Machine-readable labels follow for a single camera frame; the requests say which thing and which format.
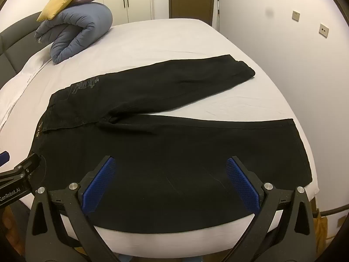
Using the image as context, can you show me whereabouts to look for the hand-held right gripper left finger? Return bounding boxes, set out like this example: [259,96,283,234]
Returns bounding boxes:
[26,155,127,262]

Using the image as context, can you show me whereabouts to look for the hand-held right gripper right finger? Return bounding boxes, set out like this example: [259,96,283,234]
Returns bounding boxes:
[226,156,317,262]

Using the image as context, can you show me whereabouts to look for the black pants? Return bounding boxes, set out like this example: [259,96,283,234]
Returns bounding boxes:
[27,55,313,235]

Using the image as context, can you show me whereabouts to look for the white flat pillow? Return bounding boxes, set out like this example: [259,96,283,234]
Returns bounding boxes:
[0,50,53,131]

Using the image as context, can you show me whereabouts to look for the grey padded headboard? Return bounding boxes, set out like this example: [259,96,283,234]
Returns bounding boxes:
[0,12,52,74]

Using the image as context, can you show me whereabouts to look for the rolled blue duvet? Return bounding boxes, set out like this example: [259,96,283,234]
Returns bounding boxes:
[34,2,113,65]

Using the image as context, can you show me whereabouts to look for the white bed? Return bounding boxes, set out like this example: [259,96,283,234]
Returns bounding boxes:
[0,19,319,258]

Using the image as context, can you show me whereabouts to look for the yellow cushion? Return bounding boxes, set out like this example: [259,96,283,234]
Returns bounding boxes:
[37,0,90,22]

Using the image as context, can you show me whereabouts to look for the white wardrobe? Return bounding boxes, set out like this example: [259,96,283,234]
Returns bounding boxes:
[90,0,153,24]

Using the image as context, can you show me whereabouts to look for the brown door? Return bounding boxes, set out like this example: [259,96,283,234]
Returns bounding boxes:
[168,0,216,26]

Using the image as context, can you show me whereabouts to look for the black cable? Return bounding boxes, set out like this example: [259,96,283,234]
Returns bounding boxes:
[318,205,349,217]

